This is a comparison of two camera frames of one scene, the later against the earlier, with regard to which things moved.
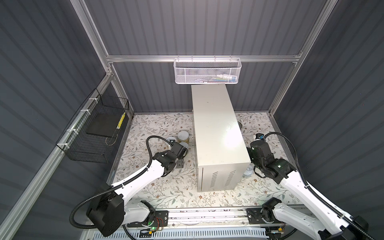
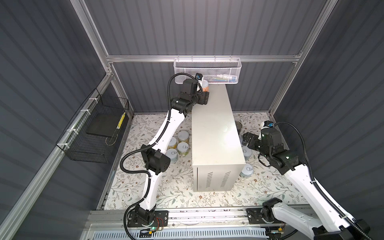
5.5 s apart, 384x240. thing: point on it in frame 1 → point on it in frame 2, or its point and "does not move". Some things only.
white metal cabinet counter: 222,159 does not move
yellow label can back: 183,136 does not move
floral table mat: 145,138 does not move
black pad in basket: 105,124 does not move
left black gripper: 180,163 → 201,98
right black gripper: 248,150 → 253,138
